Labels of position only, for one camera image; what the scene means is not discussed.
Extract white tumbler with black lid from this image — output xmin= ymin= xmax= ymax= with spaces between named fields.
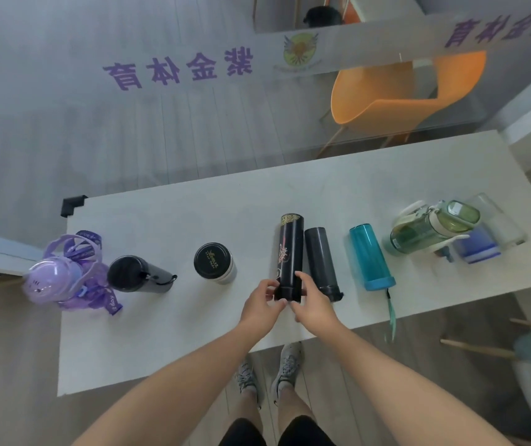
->
xmin=194 ymin=242 xmax=237 ymax=285

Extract dark grey water bottle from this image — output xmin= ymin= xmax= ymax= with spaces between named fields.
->
xmin=304 ymin=227 xmax=344 ymax=303

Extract person's left leg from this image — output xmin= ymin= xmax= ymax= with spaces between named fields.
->
xmin=234 ymin=389 xmax=264 ymax=435

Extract green bottle with white lid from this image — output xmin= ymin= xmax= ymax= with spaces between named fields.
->
xmin=383 ymin=199 xmax=481 ymax=263

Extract person's right grey shoe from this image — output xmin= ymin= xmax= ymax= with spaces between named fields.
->
xmin=271 ymin=341 xmax=305 ymax=401

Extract teal transparent water bottle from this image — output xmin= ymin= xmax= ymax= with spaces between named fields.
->
xmin=349 ymin=223 xmax=397 ymax=342

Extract black printed water bottle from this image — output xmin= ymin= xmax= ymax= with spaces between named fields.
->
xmin=273 ymin=213 xmax=305 ymax=304

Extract person's right leg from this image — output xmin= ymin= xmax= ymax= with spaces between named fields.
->
xmin=277 ymin=384 xmax=316 ymax=428

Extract person's left hand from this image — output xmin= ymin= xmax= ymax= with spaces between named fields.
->
xmin=239 ymin=278 xmax=290 ymax=340

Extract person's black shorts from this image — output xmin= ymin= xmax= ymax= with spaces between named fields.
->
xmin=218 ymin=414 xmax=337 ymax=446

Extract clear bottle with blue base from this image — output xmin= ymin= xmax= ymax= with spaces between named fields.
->
xmin=451 ymin=192 xmax=528 ymax=265

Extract person's left forearm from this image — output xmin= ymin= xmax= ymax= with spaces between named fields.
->
xmin=71 ymin=324 xmax=258 ymax=446

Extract black round object behind glass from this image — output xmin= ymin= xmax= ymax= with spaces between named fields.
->
xmin=303 ymin=6 xmax=343 ymax=28

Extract person's right forearm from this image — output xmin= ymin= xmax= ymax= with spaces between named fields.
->
xmin=321 ymin=326 xmax=515 ymax=446

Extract black table corner protector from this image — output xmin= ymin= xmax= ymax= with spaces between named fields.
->
xmin=60 ymin=195 xmax=89 ymax=219

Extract person's right hand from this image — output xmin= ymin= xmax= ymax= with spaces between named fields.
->
xmin=290 ymin=271 xmax=342 ymax=338

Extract person's leg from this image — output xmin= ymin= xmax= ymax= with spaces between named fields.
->
xmin=234 ymin=389 xmax=264 ymax=435
xmin=277 ymin=384 xmax=316 ymax=428

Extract black bottle with loop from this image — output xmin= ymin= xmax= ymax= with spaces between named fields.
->
xmin=107 ymin=255 xmax=178 ymax=294

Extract person's grey shoe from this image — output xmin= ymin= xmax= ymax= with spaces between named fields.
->
xmin=271 ymin=341 xmax=305 ymax=401
xmin=233 ymin=359 xmax=262 ymax=410

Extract orange plastic chair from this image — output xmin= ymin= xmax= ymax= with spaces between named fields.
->
xmin=316 ymin=50 xmax=488 ymax=159

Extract purple bottle with strap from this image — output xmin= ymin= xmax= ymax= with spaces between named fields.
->
xmin=24 ymin=231 xmax=123 ymax=317

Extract person's left grey shoe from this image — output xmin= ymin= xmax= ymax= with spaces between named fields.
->
xmin=233 ymin=359 xmax=262 ymax=410

